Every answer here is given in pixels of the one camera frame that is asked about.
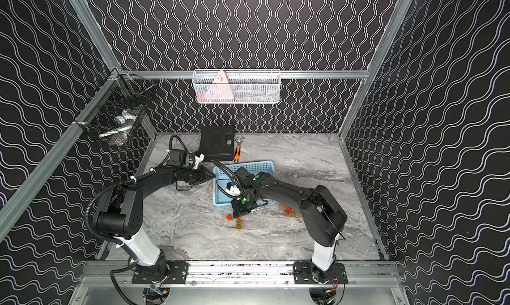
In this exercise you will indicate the white items in mesh basket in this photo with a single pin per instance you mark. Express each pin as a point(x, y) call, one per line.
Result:
point(119, 133)

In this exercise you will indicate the clear plastic clamshell container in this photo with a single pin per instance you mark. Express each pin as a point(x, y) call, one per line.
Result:
point(299, 219)

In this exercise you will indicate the black box device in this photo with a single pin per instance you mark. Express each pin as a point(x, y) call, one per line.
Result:
point(217, 143)

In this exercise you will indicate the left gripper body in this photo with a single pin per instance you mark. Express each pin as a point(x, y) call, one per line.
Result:
point(198, 174)

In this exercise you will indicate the pink triangle card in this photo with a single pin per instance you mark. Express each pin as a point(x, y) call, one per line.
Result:
point(219, 89)

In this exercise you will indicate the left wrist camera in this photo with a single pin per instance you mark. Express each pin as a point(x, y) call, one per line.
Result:
point(198, 159)

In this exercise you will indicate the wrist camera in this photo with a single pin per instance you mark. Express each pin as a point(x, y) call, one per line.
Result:
point(198, 159)
point(232, 189)

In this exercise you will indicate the aluminium front rail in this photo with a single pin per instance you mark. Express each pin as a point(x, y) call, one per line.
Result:
point(279, 275)

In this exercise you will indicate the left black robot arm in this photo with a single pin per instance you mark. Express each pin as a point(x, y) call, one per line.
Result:
point(115, 214)

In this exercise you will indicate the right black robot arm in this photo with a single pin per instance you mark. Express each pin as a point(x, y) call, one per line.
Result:
point(322, 214)

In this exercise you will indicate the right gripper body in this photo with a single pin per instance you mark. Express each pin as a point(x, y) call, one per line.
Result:
point(242, 205)

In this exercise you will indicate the orange handled tool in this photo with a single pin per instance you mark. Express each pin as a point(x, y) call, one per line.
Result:
point(239, 142)

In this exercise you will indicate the white wire wall basket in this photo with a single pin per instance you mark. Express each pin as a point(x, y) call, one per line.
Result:
point(250, 86)

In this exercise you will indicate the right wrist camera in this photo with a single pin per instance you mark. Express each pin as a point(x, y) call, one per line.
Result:
point(232, 189)

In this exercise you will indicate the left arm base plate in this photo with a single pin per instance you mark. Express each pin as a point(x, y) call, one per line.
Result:
point(174, 272)

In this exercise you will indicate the light blue plastic basket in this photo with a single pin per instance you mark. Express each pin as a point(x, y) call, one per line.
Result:
point(221, 201)

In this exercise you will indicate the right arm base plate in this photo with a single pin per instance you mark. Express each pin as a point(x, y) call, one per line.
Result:
point(320, 273)

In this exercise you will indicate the black wire mesh basket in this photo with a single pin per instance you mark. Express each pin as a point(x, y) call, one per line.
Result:
point(129, 92)

